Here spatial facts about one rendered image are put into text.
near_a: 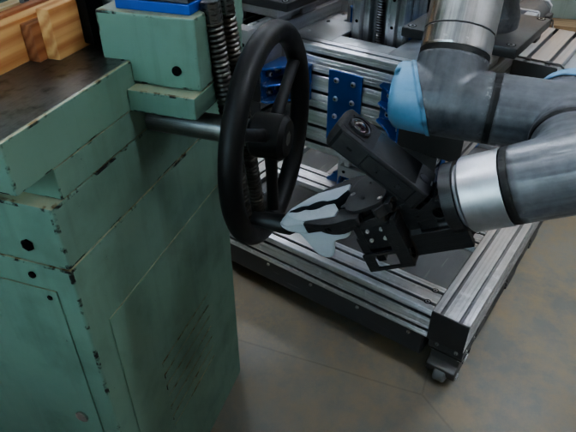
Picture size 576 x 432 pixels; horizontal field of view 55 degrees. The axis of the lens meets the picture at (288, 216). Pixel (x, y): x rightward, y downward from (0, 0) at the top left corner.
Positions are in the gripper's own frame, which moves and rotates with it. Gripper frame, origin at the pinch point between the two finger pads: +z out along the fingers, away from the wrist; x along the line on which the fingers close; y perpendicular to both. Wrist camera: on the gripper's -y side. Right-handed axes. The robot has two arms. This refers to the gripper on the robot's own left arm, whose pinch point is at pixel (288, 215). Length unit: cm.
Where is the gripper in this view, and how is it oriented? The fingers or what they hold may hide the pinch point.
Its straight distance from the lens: 64.4
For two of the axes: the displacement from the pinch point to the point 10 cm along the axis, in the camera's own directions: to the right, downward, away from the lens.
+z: -8.1, 1.8, 5.5
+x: 3.6, -5.9, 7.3
